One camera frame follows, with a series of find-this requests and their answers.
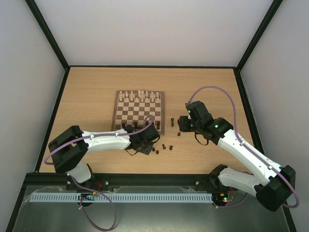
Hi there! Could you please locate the wooden chess board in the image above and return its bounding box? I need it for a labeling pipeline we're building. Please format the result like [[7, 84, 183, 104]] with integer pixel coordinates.
[[112, 90, 165, 135]]

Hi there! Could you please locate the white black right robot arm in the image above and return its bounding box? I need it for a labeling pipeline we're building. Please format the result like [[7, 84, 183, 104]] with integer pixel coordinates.
[[178, 116, 295, 212]]

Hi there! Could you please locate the white slotted cable duct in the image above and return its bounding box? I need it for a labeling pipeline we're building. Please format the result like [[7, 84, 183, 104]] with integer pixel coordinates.
[[29, 193, 213, 203]]

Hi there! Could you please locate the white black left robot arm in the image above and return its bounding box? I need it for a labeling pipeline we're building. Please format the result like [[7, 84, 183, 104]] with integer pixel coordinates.
[[44, 125, 160, 189]]

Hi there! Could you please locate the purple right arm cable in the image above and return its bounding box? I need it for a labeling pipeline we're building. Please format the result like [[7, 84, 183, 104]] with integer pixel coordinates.
[[189, 86, 300, 209]]

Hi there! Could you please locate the black aluminium frame rail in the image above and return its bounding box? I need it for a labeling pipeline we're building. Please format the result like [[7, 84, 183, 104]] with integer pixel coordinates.
[[24, 173, 281, 193]]

